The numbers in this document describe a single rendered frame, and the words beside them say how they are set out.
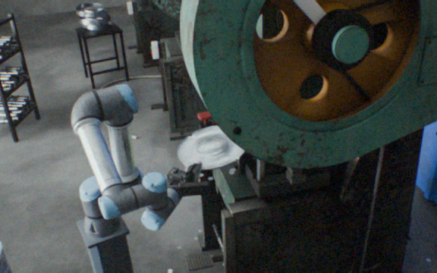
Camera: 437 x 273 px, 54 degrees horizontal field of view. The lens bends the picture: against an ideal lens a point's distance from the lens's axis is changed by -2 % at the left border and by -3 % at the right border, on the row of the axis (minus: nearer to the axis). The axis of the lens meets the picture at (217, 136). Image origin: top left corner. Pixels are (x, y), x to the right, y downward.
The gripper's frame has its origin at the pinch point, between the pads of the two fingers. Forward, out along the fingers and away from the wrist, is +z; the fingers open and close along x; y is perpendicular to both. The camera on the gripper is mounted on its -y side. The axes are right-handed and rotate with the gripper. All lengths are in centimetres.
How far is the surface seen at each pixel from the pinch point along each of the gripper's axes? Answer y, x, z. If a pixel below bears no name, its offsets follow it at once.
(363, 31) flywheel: -55, -61, -8
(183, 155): 9.8, 0.4, 4.2
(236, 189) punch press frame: -12.5, 12.3, 3.9
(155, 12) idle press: 190, 34, 275
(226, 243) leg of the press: -13.8, 27.0, -11.6
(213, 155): -2.8, -1.1, 5.7
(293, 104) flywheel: -37, -36, -6
